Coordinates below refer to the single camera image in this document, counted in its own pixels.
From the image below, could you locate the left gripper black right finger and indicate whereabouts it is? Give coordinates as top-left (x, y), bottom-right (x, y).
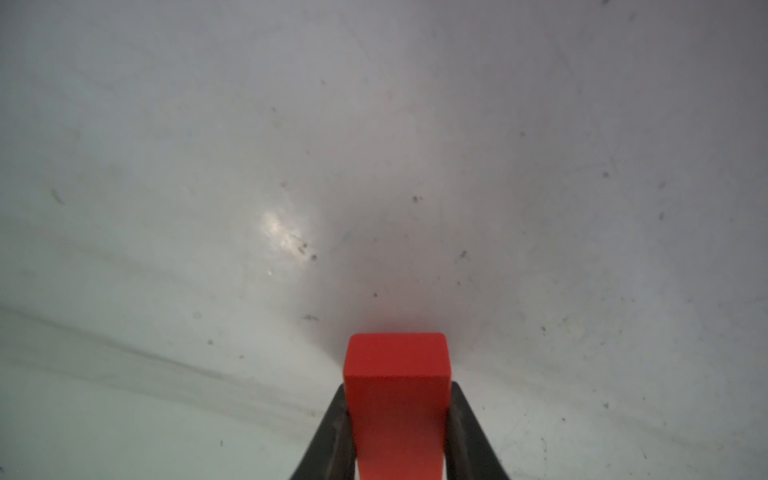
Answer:
top-left (444, 381), bottom-right (510, 480)

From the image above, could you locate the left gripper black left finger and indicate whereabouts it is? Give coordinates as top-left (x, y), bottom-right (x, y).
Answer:
top-left (290, 385), bottom-right (356, 480)

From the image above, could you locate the red block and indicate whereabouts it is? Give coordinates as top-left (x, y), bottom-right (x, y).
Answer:
top-left (343, 332), bottom-right (451, 479)

